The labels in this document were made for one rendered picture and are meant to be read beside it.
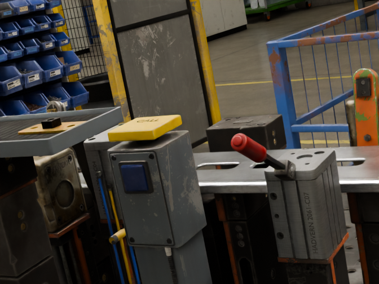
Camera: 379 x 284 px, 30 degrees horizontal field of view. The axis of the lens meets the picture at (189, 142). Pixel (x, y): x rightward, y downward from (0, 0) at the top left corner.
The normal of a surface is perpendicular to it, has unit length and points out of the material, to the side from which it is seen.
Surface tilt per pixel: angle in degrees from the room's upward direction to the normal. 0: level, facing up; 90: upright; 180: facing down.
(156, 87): 90
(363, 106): 78
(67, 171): 90
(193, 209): 90
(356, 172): 0
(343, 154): 0
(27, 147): 90
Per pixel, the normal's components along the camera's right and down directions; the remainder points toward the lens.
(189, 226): 0.86, -0.04
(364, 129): -0.51, 0.09
